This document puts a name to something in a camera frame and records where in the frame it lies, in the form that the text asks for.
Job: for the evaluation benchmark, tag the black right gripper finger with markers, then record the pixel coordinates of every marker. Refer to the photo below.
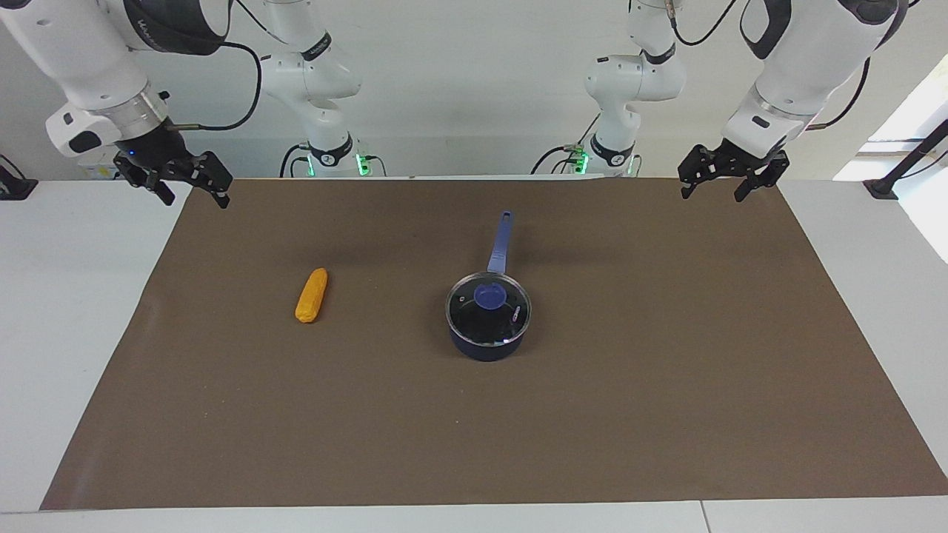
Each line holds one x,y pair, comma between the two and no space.
163,191
218,178

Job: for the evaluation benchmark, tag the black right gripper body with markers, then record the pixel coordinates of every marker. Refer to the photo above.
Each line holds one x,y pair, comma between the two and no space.
157,148

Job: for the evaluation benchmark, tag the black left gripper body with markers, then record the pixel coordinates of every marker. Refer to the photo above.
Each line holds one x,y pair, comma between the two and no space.
737,159

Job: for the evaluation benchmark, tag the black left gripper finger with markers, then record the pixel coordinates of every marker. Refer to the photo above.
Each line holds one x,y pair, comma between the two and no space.
696,166
766,176

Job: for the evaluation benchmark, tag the orange corn cob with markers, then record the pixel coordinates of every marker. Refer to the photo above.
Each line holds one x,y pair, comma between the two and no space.
312,296

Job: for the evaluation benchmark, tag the glass lid with blue knob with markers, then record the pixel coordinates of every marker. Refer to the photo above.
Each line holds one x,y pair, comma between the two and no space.
474,318

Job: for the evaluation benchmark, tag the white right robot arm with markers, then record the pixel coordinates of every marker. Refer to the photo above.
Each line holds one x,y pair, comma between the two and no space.
81,52

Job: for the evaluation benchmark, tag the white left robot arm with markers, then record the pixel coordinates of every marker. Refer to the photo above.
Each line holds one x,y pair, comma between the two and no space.
792,66

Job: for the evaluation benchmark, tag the white and yellow box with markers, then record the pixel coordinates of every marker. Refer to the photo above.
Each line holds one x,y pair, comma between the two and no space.
96,164

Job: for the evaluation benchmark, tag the brown table mat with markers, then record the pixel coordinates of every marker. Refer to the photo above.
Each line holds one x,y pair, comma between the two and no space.
474,429

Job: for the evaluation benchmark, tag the black camera stand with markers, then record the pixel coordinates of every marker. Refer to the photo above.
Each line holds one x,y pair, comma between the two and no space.
907,159

